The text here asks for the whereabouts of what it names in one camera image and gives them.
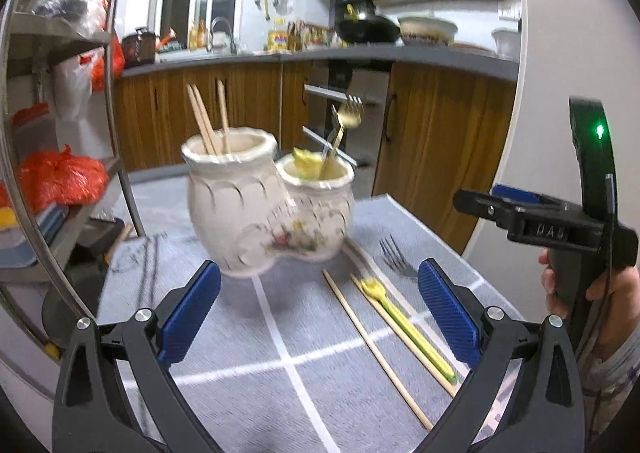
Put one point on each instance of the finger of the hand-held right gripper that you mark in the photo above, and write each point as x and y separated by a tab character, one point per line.
480	207
515	193

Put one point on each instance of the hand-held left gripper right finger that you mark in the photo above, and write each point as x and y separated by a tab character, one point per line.
450	313

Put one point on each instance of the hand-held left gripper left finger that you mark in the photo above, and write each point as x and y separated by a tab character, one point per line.
189	313

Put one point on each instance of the silver metal fork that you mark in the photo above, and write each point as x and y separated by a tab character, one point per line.
395	255

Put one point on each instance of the cream ceramic utensil holder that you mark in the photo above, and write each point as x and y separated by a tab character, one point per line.
240	213

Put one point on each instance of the golden metal fork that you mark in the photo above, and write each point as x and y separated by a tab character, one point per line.
345	115

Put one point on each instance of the person's right forearm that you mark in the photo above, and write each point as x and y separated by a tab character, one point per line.
612	398

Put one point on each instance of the person's right hand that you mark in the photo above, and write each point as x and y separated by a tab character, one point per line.
612	313

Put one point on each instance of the wooden base cabinet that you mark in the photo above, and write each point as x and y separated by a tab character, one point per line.
160	118
440	148

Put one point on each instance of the dark round pan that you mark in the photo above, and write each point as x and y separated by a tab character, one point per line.
75	298

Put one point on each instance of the built-in oven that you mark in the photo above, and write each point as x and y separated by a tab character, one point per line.
370	133

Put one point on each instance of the metal shelf rack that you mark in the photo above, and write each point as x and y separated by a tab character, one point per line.
85	220

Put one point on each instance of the grey striped cloth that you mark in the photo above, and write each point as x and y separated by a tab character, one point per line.
320	383

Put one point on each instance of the white bowl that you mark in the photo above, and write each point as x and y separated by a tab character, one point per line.
506	43

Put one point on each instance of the grey countertop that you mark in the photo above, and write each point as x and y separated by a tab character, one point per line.
440	58

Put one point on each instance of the stack of grey trays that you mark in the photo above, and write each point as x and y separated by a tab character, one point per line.
35	238

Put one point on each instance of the white ceramic pot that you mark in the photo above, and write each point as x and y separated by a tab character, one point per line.
427	31

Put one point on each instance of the large orange plastic bag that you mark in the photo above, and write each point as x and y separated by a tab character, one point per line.
60	173

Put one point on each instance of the yellow sponge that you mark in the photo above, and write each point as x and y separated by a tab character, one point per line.
6	218

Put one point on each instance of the black wok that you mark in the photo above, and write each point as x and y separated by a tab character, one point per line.
367	29

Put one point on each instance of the knife block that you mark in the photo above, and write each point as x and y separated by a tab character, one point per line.
296	38

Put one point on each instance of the red box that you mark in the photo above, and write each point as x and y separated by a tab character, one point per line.
32	115

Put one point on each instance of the white plastic bag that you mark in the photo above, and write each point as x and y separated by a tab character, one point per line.
75	83

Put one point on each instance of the small orange plastic bag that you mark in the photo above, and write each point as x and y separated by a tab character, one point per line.
112	65

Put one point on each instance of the yellow tin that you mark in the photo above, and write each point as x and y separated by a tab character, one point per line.
278	40

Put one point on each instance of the dark pressure cooker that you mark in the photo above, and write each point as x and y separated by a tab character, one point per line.
139	49

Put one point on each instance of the yellow oil bottle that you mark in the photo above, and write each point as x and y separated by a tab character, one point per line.
198	37

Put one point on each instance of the metal faucet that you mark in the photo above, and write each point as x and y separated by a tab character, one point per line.
222	35

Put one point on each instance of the clear plastic bag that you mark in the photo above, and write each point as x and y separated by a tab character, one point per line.
70	8

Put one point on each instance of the wall socket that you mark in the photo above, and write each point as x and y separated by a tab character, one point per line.
509	11

